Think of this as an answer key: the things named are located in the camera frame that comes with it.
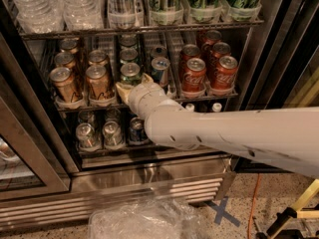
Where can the middle left gold can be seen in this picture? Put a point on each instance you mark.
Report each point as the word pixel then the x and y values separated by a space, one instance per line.
pixel 67 59

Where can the silver can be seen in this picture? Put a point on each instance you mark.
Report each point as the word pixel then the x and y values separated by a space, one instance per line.
pixel 88 117
pixel 112 134
pixel 86 135
pixel 112 114

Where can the rear left red cola can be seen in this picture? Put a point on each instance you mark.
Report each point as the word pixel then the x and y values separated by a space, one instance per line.
pixel 187 52

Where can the front left silver can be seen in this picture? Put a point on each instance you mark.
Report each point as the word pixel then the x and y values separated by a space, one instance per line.
pixel 86 135

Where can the plaid tall can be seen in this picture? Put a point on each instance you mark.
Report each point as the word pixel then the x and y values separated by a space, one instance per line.
pixel 121 14

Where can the stainless fridge bottom grille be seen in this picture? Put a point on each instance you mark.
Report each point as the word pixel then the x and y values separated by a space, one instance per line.
pixel 193 180

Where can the left glass fridge door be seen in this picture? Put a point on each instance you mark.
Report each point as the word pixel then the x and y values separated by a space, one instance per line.
pixel 29 167

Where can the rear left gold can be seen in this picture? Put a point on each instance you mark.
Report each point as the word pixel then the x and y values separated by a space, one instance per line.
pixel 69 45

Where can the upper wire shelf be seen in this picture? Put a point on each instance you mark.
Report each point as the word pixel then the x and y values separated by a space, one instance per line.
pixel 139 30

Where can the left clear water bottle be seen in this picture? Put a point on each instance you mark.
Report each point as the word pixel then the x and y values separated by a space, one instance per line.
pixel 40 16

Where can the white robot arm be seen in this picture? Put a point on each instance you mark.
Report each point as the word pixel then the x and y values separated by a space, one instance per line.
pixel 284 138

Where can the middle wire shelf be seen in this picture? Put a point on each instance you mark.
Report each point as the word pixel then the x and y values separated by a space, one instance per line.
pixel 87 104

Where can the middle right red cola can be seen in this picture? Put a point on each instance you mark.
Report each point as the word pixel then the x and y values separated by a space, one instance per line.
pixel 217 51

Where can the right glass fridge door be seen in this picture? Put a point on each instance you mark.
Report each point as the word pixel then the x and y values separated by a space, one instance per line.
pixel 278 66

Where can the blue tape cross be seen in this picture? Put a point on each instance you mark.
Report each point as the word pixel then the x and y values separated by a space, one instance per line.
pixel 221 212

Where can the white-capped bottle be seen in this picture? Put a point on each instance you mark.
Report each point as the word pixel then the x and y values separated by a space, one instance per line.
pixel 190 107
pixel 216 107

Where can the front left gold can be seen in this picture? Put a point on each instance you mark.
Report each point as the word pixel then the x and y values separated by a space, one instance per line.
pixel 66 84

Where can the clear plastic bag bin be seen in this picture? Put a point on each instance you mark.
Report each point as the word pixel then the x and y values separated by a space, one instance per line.
pixel 152 219

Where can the clear water bottle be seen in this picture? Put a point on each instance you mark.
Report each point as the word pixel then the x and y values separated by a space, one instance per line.
pixel 40 16
pixel 83 14

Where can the right white-capped bottle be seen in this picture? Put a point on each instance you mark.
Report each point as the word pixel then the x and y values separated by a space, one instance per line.
pixel 216 107

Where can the gold can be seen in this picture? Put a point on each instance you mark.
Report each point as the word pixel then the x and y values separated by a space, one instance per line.
pixel 69 45
pixel 98 58
pixel 66 84
pixel 67 59
pixel 99 83

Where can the front blue energy can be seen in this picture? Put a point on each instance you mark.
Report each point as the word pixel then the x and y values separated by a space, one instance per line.
pixel 160 66

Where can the front left red cola can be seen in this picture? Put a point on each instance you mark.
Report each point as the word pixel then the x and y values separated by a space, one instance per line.
pixel 193 75

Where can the left blue pepsi can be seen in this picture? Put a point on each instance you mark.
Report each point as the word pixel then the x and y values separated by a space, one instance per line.
pixel 136 131

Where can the rear right red cola can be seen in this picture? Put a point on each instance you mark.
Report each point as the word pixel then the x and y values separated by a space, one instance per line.
pixel 208 37

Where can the glass fridge door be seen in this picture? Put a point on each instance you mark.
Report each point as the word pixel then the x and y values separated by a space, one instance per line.
pixel 278 66
pixel 29 167

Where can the wire shelf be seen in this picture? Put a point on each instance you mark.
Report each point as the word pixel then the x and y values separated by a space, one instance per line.
pixel 139 30
pixel 87 104
pixel 128 149

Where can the yellow black stand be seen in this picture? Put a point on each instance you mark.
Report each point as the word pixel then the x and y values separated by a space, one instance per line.
pixel 297 210

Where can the bottom wire shelf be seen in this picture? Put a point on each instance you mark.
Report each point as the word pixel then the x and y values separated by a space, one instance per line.
pixel 128 149

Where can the left white-capped bottle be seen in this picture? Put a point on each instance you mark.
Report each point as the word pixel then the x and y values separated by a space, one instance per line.
pixel 190 107

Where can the rear left silver can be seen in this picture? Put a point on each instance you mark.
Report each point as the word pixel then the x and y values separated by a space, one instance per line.
pixel 88 117

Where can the front right red cola can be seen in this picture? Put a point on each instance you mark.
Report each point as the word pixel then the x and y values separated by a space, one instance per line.
pixel 224 73

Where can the red cola can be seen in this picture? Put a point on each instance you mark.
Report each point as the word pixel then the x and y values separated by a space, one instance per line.
pixel 217 51
pixel 193 75
pixel 187 52
pixel 224 73
pixel 208 37

